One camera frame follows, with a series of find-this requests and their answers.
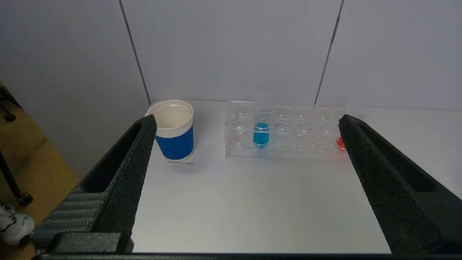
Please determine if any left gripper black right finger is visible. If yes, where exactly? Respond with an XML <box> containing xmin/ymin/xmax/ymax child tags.
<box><xmin>338</xmin><ymin>114</ymin><xmax>462</xmax><ymax>254</ymax></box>

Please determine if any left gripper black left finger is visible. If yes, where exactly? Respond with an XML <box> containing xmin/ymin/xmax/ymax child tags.
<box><xmin>31</xmin><ymin>115</ymin><xmax>157</xmax><ymax>248</ymax></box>

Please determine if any test tube with blue pigment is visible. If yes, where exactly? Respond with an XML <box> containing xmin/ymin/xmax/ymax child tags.
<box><xmin>253</xmin><ymin>95</ymin><xmax>272</xmax><ymax>149</ymax></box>

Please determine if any clear acrylic test tube rack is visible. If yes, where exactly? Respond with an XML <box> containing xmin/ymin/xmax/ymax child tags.
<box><xmin>225</xmin><ymin>100</ymin><xmax>369</xmax><ymax>161</ymax></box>

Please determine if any blue and white paper cup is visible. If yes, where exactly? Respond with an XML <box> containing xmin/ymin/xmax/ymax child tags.
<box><xmin>145</xmin><ymin>100</ymin><xmax>195</xmax><ymax>162</ymax></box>

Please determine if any black tripod stand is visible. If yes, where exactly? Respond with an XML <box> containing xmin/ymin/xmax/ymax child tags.
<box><xmin>0</xmin><ymin>82</ymin><xmax>34</xmax><ymax>207</ymax></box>

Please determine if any white and black shoe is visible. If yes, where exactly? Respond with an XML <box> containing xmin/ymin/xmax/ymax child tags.
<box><xmin>0</xmin><ymin>201</ymin><xmax>36</xmax><ymax>246</ymax></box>

